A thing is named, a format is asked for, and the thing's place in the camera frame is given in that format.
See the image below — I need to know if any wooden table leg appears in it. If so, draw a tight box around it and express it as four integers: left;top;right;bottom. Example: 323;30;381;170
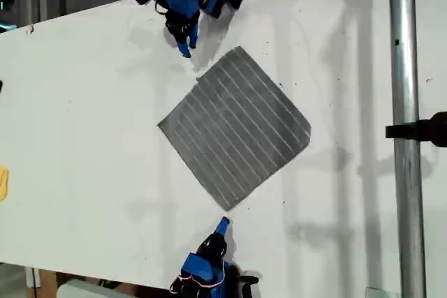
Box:
26;266;59;298

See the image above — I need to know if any black clamp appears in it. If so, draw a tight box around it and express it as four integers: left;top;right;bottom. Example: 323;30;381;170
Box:
385;111;447;148

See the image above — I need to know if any grey striped towel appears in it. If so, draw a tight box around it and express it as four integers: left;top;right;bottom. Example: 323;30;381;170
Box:
156;45;313;212

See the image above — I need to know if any yellow object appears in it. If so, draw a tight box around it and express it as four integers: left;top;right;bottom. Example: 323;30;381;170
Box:
0;165;10;203

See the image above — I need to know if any steel post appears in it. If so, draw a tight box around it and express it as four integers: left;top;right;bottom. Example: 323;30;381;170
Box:
387;0;429;298

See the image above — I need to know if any white box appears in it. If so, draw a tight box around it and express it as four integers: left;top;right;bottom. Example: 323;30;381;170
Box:
57;281;119;298

